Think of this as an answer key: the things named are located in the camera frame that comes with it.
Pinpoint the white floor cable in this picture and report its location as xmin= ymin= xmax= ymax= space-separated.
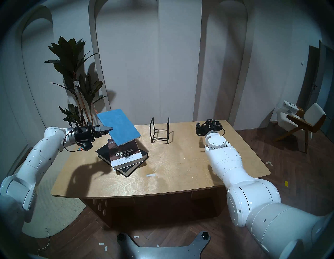
xmin=37 ymin=230 xmax=50 ymax=256

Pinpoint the dark door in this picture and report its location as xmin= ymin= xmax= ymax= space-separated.
xmin=297 ymin=40 xmax=334 ymax=136

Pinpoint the white wooden armchair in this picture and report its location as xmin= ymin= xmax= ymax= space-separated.
xmin=273 ymin=103 xmax=326 ymax=154

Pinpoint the round beige rug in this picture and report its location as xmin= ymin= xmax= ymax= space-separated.
xmin=21 ymin=154 xmax=86 ymax=238

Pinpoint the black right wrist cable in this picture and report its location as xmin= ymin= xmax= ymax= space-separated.
xmin=206 ymin=119 xmax=225 ymax=137

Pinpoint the white bag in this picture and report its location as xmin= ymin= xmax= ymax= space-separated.
xmin=283 ymin=101 xmax=300 ymax=114

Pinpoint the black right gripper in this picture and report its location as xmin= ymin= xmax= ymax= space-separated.
xmin=196 ymin=120 xmax=223 ymax=136

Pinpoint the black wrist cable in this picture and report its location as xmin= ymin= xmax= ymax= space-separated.
xmin=206 ymin=119 xmax=225 ymax=137
xmin=63 ymin=123 xmax=86 ymax=152

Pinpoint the thin blue book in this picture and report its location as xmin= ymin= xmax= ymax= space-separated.
xmin=97 ymin=109 xmax=141 ymax=146

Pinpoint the white book brown cover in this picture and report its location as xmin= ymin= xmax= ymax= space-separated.
xmin=108 ymin=138 xmax=143 ymax=171

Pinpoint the grey metal robot base plate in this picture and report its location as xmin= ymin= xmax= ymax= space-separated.
xmin=117 ymin=231 xmax=210 ymax=259

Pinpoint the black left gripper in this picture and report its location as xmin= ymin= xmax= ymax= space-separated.
xmin=73 ymin=125 xmax=113 ymax=150

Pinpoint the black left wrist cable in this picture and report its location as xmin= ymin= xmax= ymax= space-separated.
xmin=63 ymin=123 xmax=86 ymax=152

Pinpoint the black wire book stand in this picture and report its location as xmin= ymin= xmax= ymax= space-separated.
xmin=150 ymin=117 xmax=170 ymax=144

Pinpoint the thick black hardcover book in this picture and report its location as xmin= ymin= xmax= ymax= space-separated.
xmin=96 ymin=144 xmax=148 ymax=178

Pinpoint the tall green potted plant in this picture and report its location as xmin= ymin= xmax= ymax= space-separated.
xmin=44 ymin=37 xmax=107 ymax=132

